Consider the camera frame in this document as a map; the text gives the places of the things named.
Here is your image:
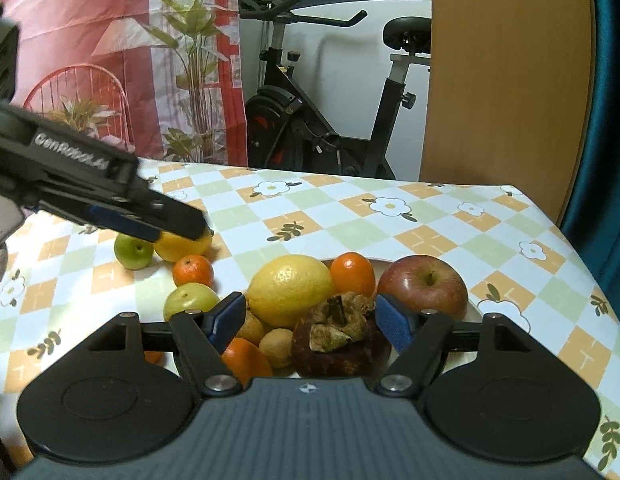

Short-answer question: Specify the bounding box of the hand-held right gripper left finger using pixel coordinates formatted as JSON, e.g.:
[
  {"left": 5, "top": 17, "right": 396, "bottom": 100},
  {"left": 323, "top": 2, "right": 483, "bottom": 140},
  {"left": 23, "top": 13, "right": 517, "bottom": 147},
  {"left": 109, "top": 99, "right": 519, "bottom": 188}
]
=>
[{"left": 82, "top": 291, "right": 248, "bottom": 397}]

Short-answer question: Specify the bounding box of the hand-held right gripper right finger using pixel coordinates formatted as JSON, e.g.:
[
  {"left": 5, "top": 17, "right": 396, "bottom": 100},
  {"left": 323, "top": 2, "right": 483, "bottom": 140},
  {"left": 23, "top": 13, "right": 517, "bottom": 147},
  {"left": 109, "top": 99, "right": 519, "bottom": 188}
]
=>
[{"left": 374, "top": 294, "right": 536, "bottom": 396}]

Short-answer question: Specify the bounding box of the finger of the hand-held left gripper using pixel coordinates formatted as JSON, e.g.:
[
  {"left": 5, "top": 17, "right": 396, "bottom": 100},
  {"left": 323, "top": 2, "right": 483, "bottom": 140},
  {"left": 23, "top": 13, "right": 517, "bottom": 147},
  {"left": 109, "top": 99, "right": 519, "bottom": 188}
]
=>
[
  {"left": 37, "top": 199, "right": 160, "bottom": 242},
  {"left": 130, "top": 186, "right": 214, "bottom": 241}
]

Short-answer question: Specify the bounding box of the small tan round fruit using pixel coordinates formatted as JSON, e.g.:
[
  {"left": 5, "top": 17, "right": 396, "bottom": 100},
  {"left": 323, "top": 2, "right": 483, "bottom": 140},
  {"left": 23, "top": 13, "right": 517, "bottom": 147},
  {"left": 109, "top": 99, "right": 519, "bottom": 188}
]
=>
[
  {"left": 235, "top": 310, "right": 267, "bottom": 346},
  {"left": 259, "top": 328, "right": 294, "bottom": 368}
]

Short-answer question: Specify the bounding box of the yellow orange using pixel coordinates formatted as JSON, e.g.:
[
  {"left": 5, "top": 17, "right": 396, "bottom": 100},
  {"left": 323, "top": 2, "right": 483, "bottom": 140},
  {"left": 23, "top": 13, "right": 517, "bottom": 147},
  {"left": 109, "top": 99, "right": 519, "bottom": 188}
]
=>
[{"left": 154, "top": 229, "right": 214, "bottom": 262}]

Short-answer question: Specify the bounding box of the green apple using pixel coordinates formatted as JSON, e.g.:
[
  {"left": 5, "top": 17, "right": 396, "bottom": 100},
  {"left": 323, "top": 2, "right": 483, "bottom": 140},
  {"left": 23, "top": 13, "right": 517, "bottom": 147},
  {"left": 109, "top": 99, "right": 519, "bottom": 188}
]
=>
[
  {"left": 163, "top": 282, "right": 222, "bottom": 322},
  {"left": 114, "top": 232, "right": 156, "bottom": 271}
]

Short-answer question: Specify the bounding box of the red apple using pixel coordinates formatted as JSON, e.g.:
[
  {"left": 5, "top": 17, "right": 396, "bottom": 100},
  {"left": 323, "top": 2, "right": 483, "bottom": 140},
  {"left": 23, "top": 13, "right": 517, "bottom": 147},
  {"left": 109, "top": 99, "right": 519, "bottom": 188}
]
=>
[{"left": 376, "top": 255, "right": 470, "bottom": 321}]

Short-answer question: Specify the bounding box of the dark red round fruit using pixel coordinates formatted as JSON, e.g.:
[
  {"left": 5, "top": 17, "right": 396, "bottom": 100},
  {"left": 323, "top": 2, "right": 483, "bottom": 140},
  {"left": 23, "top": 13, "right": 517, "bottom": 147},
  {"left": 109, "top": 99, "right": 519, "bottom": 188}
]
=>
[{"left": 290, "top": 292, "right": 392, "bottom": 378}]

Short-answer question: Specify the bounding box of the yellow lemon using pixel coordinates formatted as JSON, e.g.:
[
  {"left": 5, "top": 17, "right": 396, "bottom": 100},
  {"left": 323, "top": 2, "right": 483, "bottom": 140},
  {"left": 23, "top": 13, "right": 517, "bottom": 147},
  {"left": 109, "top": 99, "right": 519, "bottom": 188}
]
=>
[{"left": 246, "top": 255, "right": 337, "bottom": 330}]

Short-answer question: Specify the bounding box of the beige plate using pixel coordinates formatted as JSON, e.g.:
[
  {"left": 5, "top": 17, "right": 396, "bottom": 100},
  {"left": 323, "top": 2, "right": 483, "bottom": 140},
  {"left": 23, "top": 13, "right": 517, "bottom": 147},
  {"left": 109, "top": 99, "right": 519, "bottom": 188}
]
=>
[{"left": 285, "top": 257, "right": 486, "bottom": 378}]

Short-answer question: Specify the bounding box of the checkered floral tablecloth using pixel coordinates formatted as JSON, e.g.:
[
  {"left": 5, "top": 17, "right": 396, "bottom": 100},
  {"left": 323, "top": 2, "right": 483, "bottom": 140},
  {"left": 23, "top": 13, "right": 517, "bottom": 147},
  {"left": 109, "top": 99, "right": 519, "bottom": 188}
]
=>
[{"left": 0, "top": 157, "right": 620, "bottom": 476}]

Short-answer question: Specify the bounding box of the black exercise bike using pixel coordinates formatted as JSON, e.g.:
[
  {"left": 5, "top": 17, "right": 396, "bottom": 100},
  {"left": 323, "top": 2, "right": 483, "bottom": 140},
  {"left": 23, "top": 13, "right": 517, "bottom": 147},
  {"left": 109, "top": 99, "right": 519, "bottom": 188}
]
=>
[{"left": 239, "top": 0, "right": 433, "bottom": 181}]

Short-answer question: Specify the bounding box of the red printed backdrop cloth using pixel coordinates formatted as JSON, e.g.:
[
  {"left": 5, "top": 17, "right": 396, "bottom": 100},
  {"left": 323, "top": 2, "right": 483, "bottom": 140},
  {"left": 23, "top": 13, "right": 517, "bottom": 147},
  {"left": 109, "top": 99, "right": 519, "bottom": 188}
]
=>
[{"left": 0, "top": 0, "right": 248, "bottom": 168}]

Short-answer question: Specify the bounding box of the wooden door panel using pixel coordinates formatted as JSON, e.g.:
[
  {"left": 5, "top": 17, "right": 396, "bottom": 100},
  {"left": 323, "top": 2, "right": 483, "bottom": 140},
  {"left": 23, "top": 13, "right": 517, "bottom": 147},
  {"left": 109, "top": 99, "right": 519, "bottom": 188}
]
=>
[{"left": 419, "top": 0, "right": 596, "bottom": 226}]

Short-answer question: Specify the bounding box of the teal curtain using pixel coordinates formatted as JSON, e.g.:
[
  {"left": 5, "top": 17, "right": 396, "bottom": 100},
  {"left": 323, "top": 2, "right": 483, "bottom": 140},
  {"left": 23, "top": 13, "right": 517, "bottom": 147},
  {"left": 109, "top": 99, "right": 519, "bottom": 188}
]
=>
[{"left": 560, "top": 0, "right": 620, "bottom": 326}]

